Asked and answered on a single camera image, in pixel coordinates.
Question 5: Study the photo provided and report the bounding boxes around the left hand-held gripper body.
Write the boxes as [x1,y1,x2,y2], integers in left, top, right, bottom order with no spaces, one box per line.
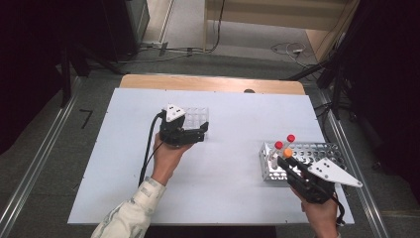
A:
[158,103,194,148]

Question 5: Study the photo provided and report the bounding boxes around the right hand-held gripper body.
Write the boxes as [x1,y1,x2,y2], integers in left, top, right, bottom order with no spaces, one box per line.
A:
[286,157,364,204]

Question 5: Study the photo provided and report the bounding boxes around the clear plastic tube rack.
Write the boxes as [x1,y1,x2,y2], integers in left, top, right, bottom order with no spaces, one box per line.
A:
[182,106,210,140]

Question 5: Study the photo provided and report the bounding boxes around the red-capped test tube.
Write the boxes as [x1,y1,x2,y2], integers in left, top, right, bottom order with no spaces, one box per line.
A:
[269,140,284,164]
[282,133,296,151]

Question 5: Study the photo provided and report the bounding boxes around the perforated metal tube rack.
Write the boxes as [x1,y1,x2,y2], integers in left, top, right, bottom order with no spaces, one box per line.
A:
[259,141,350,182]

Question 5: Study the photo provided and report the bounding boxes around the person's left hand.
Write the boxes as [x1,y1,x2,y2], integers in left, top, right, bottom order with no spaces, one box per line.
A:
[151,132,194,186]

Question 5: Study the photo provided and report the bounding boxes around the person's right hand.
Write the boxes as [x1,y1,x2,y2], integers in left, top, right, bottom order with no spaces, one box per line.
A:
[291,187,341,238]

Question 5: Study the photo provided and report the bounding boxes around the wooden table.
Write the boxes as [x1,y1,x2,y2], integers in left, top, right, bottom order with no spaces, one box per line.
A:
[118,73,306,96]

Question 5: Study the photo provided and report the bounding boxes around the white table board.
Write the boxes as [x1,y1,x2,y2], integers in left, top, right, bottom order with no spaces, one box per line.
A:
[67,87,356,226]

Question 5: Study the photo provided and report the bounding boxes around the black tripod stand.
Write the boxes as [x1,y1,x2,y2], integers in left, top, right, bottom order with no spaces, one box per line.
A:
[58,42,127,109]
[286,55,352,121]

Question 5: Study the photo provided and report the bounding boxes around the dark cabinet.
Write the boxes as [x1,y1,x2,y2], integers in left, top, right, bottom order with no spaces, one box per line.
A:
[98,0,151,62]

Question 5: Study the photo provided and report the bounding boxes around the dark curtain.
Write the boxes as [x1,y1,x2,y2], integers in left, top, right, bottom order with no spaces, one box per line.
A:
[0,0,110,157]
[341,0,420,192]

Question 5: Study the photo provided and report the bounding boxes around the beige wooden furniture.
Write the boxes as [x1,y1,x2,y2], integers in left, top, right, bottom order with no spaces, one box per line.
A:
[203,0,361,62]

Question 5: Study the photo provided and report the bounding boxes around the left hand-held gripper black cable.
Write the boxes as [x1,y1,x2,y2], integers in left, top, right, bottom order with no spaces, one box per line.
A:
[138,111,165,186]

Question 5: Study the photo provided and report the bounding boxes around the hand-held gripper black cable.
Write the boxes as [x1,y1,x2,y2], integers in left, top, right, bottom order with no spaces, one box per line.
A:
[330,192,347,228]
[138,111,165,186]

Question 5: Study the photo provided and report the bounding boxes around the right hand-held gripper black cable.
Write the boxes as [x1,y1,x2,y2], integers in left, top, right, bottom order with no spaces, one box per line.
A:
[330,192,347,228]

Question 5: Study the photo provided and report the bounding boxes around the aluminium floor rail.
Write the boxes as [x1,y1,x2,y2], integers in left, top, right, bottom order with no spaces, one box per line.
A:
[315,88,392,238]
[0,76,84,234]

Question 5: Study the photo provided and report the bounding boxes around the grey floor cables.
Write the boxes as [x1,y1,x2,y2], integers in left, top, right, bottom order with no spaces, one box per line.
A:
[118,41,206,64]

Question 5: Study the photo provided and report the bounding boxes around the black hanging cable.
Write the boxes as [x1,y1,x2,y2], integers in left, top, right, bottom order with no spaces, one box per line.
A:
[202,0,227,54]

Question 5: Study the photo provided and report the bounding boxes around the white floor cable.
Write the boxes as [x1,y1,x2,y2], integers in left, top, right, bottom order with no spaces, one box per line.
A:
[270,42,319,69]

